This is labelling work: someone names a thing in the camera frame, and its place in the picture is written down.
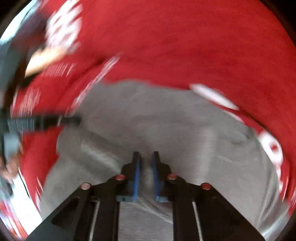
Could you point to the grey knit sweater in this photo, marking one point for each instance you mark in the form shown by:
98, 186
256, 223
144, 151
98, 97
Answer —
200, 143

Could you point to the red back cushion white characters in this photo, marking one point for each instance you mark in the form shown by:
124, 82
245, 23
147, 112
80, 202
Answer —
236, 47

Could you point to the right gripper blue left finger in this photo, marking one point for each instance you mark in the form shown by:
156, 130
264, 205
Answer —
91, 212

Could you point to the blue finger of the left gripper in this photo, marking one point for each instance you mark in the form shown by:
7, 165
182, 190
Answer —
48, 121

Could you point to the person's left hand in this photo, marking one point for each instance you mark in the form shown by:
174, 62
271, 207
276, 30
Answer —
11, 169

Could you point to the red bed cover white print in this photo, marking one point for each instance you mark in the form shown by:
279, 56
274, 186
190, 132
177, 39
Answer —
64, 92

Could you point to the grey-blue garment in pile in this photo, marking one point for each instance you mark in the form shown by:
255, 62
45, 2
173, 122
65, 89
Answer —
28, 38

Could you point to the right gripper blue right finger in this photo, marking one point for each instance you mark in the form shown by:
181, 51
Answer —
200, 212

